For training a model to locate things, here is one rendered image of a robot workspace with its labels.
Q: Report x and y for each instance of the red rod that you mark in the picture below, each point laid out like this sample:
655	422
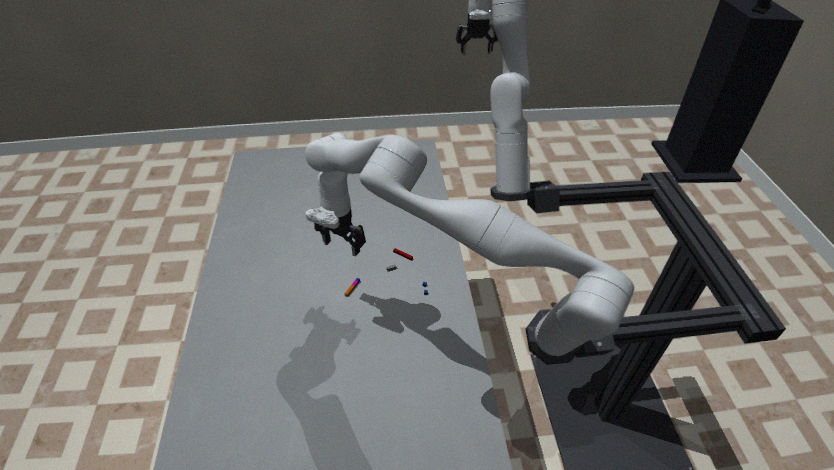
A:
403	254

